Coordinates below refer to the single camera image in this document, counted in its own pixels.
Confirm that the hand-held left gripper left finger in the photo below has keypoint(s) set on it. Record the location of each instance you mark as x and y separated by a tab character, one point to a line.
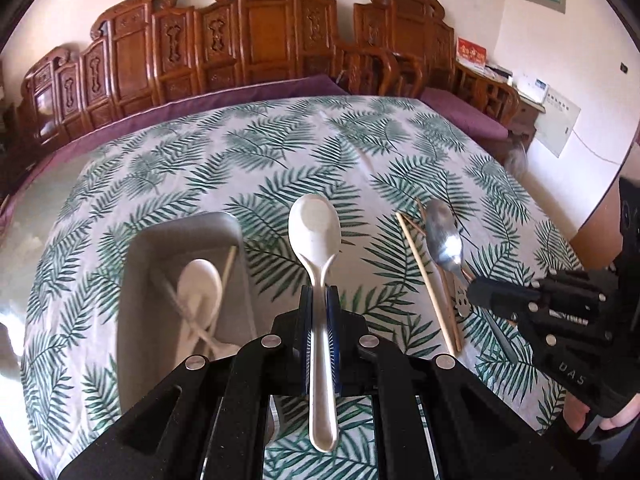
306	320

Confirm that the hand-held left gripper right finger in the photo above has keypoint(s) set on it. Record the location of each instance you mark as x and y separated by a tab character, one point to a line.
334	340

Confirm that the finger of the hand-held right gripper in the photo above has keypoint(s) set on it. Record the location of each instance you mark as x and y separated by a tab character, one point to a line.
510	310
505	290

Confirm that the light wooden chopstick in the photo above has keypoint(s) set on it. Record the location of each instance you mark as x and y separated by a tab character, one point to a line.
450	310
425	280
226	267

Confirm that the white plastic spoon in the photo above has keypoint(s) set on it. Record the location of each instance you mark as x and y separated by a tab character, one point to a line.
315	230
200	290

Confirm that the grey metal tray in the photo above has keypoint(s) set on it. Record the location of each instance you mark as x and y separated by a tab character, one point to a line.
150	260

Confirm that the person's right hand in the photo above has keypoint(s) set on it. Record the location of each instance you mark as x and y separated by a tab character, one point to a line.
577	412

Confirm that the white fluffy bag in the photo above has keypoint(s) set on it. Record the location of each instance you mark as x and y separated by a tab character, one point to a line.
515	160

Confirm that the leaf print tablecloth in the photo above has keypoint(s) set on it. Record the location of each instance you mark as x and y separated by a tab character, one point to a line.
300	150

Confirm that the square purple seat cushion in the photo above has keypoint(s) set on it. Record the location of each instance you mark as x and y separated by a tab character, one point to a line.
465	112

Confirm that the white telephone device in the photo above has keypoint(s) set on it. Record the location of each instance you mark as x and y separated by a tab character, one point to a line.
531	87

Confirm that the tissue box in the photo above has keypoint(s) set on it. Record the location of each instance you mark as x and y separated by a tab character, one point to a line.
499	72

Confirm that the long purple seat cushion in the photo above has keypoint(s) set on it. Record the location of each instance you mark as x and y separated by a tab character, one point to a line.
250	91

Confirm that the red desk card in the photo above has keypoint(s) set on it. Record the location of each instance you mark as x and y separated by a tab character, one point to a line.
471	54

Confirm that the carved wooden armchair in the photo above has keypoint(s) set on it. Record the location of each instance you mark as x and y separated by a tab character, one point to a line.
400	25

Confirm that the long carved wooden sofa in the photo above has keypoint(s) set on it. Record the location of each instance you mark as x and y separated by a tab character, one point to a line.
260	35

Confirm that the white wall electrical box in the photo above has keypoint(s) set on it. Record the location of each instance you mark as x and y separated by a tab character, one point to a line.
557	122

